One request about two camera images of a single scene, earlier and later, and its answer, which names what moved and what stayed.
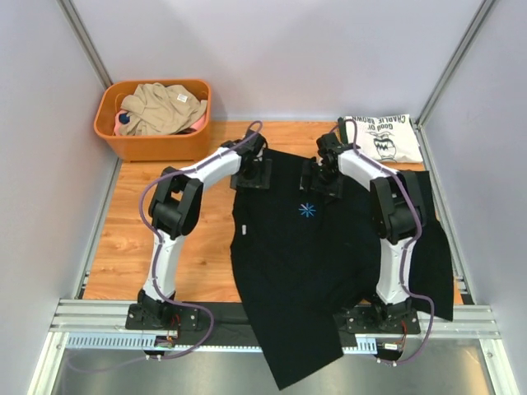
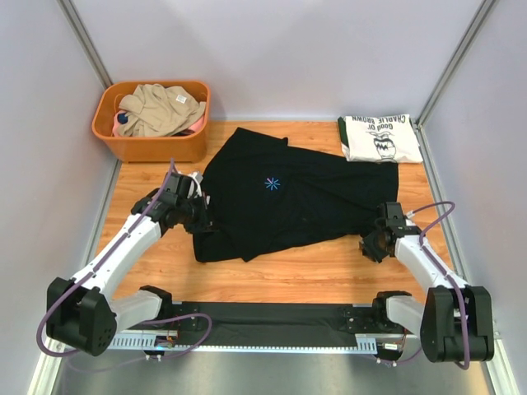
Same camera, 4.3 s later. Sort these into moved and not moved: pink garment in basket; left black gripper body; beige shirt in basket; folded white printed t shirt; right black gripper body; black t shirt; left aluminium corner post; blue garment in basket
Moved: right black gripper body; black t shirt; left black gripper body
Not moved: folded white printed t shirt; beige shirt in basket; blue garment in basket; pink garment in basket; left aluminium corner post
